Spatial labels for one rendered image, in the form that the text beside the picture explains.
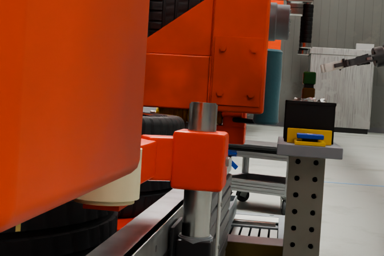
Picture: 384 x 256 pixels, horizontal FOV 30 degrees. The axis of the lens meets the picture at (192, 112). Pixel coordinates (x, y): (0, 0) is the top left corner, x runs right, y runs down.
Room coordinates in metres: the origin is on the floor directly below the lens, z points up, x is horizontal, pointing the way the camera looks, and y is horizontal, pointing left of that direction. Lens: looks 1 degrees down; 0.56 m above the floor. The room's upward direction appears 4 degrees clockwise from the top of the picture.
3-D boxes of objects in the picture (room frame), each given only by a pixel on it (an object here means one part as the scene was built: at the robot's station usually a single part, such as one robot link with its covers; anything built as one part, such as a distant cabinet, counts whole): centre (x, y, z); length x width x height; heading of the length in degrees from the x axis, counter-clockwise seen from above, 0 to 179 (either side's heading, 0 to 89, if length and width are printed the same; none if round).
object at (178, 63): (2.21, 0.20, 0.69); 0.52 x 0.17 x 0.35; 83
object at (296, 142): (1.90, -0.32, 0.46); 0.08 x 0.08 x 0.01; 83
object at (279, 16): (2.62, -0.23, 0.85); 0.21 x 0.14 x 0.14; 83
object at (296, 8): (2.78, -0.38, 0.93); 0.09 x 0.05 x 0.05; 83
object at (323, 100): (2.09, -0.34, 0.51); 0.20 x 0.14 x 0.13; 173
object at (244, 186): (3.76, -0.41, 0.17); 0.43 x 0.36 x 0.34; 63
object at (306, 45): (2.44, -0.37, 0.83); 0.04 x 0.04 x 0.16
